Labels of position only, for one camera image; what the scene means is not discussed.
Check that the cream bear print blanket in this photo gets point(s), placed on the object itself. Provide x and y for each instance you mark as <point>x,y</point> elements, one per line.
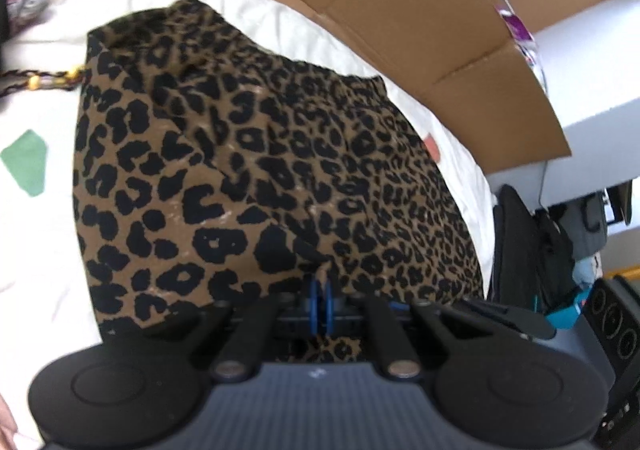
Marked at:
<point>45,240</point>

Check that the black garment patterned lining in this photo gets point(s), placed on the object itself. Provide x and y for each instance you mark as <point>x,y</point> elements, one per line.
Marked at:
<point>22,4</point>

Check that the pink white plastic packets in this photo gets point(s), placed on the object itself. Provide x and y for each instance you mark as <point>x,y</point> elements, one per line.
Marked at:
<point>537,64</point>

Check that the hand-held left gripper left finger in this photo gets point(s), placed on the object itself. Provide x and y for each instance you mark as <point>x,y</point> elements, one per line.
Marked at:
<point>313,307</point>

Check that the yellow table leg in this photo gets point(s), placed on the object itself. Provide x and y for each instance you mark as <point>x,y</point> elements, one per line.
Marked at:
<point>625,276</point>

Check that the flat cardboard sheet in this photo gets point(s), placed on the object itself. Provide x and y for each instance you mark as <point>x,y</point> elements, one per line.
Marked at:
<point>400,4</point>

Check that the leopard print pants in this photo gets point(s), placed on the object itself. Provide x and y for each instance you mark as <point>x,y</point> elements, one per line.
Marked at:
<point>250,169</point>

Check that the black speaker box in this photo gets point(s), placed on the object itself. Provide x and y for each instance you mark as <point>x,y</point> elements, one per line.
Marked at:
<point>617,360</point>

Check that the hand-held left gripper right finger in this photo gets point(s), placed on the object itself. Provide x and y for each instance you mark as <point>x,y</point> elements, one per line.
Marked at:
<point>329,307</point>

